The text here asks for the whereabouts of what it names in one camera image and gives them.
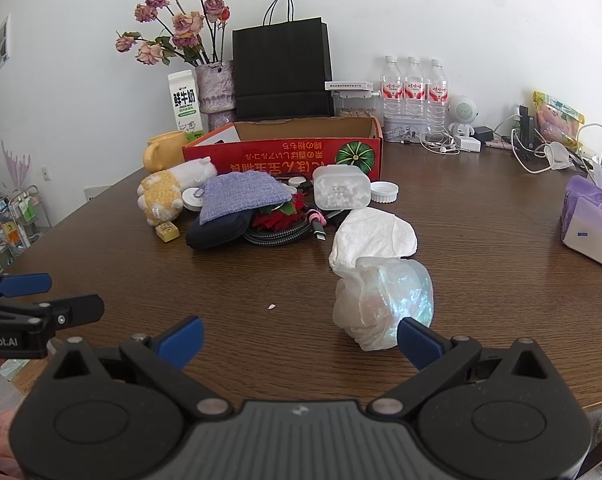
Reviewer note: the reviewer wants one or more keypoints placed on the red cardboard box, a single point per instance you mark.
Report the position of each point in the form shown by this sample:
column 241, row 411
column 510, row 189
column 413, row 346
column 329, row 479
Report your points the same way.
column 261, row 160

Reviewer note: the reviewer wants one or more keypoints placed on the white flat box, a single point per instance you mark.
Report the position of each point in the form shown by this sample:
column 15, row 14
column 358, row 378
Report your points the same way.
column 348, row 85

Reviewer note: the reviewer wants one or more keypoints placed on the dried pink roses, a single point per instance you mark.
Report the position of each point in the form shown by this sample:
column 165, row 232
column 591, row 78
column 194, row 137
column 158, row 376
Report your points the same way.
column 188, row 25

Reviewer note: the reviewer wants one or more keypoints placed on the black upright device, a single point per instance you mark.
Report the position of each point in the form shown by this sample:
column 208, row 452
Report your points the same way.
column 527, row 127

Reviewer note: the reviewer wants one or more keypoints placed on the white tissue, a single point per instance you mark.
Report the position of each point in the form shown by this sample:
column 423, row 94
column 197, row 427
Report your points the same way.
column 371, row 237

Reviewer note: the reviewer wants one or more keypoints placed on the white translucent plastic box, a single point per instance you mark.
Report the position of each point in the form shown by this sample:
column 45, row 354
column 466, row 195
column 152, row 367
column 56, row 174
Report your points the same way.
column 341, row 187

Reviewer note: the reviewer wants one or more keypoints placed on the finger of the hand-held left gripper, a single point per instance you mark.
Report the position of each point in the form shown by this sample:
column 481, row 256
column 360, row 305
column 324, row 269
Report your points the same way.
column 76, row 310
column 26, row 285

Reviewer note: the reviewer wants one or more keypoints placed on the yellow mug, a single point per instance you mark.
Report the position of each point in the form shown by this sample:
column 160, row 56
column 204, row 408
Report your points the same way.
column 166, row 152

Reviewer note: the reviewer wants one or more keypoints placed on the white wall socket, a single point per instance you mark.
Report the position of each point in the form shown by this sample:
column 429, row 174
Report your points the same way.
column 46, row 172

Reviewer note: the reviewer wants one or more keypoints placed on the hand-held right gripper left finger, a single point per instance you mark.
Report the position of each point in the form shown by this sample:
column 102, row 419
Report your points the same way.
column 186, row 340

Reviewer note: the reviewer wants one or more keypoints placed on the pale purple plant decoration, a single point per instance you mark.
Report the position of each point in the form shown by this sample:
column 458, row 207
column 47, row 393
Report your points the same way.
column 13, row 165

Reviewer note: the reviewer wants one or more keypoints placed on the translucent plastic bag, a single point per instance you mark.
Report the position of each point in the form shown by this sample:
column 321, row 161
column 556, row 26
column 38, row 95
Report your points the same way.
column 376, row 300

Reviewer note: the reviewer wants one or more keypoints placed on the purple linen pouch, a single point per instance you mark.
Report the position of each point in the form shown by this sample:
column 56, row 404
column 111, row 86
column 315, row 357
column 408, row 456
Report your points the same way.
column 241, row 195

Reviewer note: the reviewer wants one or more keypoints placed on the white printed tin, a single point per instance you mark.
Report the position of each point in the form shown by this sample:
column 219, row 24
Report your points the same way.
column 403, row 130

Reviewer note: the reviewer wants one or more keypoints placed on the red fabric flower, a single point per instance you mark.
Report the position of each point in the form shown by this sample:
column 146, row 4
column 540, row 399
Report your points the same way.
column 281, row 217

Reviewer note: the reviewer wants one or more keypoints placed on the black power adapter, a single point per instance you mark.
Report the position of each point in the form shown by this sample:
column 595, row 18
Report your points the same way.
column 483, row 134

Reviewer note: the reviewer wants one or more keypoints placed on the dark navy pouch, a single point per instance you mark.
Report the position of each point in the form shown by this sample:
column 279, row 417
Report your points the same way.
column 216, row 232

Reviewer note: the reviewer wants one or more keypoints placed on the white charger block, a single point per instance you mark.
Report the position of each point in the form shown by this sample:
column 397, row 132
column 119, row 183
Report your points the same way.
column 468, row 143

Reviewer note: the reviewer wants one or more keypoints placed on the white green milk carton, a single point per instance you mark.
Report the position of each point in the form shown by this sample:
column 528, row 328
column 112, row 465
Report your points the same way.
column 183, row 102

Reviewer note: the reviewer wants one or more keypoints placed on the clear seed container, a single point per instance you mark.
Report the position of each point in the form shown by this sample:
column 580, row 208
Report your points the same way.
column 356, row 110

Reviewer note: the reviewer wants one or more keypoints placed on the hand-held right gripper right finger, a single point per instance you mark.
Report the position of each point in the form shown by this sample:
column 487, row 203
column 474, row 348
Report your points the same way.
column 421, row 342

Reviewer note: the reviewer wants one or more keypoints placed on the pink clothing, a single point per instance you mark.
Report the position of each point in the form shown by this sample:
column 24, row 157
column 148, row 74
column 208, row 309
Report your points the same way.
column 1, row 440

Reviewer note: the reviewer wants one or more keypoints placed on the pink flat case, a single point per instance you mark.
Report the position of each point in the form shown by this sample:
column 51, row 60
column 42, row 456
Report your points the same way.
column 498, row 144

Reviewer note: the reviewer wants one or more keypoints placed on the yellow snack packet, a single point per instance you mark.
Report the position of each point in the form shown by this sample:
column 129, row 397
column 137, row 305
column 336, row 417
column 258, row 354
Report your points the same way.
column 556, row 115

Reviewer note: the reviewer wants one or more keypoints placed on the black paper bag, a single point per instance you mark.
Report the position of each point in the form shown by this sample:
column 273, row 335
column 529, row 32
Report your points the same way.
column 281, row 70

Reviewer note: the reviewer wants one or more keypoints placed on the white ribbed lid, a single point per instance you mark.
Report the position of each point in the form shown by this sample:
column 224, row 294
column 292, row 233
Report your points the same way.
column 383, row 191

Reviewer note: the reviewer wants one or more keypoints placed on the white face mask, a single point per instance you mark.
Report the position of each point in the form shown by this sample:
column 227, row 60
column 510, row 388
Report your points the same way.
column 561, row 157

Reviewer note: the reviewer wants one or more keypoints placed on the purple textured vase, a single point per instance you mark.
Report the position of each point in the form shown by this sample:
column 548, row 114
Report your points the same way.
column 216, row 90

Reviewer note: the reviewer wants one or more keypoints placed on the white robot speaker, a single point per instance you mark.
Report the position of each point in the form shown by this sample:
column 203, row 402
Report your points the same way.
column 463, row 110

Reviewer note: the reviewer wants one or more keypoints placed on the purple tissue pack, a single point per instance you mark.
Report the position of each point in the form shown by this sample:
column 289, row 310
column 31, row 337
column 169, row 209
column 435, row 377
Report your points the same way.
column 588, row 230

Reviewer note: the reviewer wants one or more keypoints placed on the metal storage rack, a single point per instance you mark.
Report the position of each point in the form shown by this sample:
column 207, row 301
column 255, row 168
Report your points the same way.
column 23, row 210

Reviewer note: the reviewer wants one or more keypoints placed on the small yellow cube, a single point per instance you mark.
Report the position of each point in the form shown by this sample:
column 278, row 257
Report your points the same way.
column 167, row 231

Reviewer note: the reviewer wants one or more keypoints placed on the yellow white plush toy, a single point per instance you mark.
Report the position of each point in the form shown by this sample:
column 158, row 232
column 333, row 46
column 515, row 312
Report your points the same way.
column 166, row 185

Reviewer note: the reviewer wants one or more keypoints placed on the white vented panel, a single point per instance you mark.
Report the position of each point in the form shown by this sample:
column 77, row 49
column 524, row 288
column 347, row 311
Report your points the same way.
column 96, row 194

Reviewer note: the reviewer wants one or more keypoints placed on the wall notice sheet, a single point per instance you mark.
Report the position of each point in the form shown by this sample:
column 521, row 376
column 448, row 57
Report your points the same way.
column 0, row 45

